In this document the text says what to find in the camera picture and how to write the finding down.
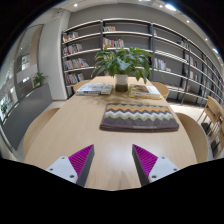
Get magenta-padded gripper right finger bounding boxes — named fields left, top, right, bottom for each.
left=131, top=143, right=181, bottom=187

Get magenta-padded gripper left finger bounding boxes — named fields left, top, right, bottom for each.
left=45, top=143, right=95, bottom=188

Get zigzag-patterned grey towel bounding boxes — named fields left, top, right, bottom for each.
left=99, top=102, right=180, bottom=133

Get rounded light wooden chair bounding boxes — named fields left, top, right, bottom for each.
left=151, top=81, right=170, bottom=100
left=174, top=112, right=209, bottom=164
left=72, top=79, right=93, bottom=94

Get yellow book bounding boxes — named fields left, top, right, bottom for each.
left=128, top=93, right=162, bottom=101

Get book with picture cover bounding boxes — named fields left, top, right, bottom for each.
left=129, top=83, right=162, bottom=98

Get slatted wooden chair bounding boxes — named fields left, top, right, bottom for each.
left=196, top=95, right=224, bottom=135

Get white-covered book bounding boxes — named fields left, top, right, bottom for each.
left=75, top=82, right=115, bottom=97

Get small distant potted plant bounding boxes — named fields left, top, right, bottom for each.
left=32, top=71, right=48, bottom=88

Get green leafy potted plant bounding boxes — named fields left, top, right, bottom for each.
left=90, top=44, right=154, bottom=93

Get grey bookshelf unit with books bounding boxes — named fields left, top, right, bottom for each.
left=60, top=18, right=224, bottom=105

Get ceiling spot lights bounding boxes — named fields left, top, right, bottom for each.
left=71, top=0, right=221, bottom=56

